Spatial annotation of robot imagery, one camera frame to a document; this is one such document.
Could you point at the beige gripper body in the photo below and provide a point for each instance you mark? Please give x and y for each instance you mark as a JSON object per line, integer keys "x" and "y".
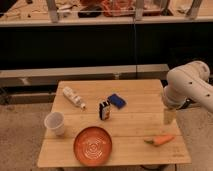
{"x": 169, "y": 116}

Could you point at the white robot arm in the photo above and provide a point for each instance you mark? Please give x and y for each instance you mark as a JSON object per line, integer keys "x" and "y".
{"x": 189, "y": 81}

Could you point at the black and white whiteboard eraser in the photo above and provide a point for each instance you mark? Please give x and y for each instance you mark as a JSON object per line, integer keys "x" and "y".
{"x": 104, "y": 110}

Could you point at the orange toy carrot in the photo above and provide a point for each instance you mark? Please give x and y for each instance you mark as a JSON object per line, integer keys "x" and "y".
{"x": 159, "y": 140}

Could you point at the wooden table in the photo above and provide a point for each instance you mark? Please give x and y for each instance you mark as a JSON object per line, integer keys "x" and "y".
{"x": 141, "y": 118}

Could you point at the blue sponge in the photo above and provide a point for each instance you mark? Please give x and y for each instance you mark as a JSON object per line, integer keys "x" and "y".
{"x": 117, "y": 101}

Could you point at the orange ridged plate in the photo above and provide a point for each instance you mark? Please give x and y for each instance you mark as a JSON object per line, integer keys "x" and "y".
{"x": 92, "y": 146}

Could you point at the clear plastic bottle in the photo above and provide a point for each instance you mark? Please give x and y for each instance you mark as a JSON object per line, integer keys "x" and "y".
{"x": 73, "y": 97}

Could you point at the white plastic cup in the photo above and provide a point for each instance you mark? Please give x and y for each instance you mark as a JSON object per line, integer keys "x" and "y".
{"x": 55, "y": 122}

